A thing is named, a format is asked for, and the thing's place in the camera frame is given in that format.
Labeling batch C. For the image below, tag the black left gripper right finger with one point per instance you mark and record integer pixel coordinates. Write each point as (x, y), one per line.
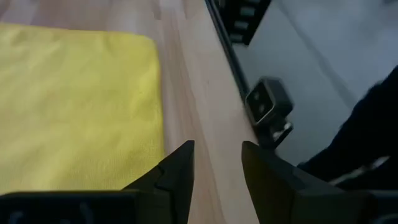
(280, 193)

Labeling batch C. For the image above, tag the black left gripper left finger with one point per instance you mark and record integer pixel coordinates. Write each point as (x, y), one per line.
(168, 193)

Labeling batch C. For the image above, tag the yellow microfiber towel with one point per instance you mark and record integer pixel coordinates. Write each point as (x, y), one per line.
(77, 102)

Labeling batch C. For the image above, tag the black table-level webcam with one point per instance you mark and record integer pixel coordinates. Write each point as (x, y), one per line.
(267, 99)

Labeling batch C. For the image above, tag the person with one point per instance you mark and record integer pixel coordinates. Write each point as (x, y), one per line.
(367, 133)

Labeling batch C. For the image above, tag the black table edge rail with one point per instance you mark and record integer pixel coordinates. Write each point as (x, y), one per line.
(230, 53)

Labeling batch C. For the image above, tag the black slotted frame leg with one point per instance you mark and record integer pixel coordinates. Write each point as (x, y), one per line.
(231, 9)

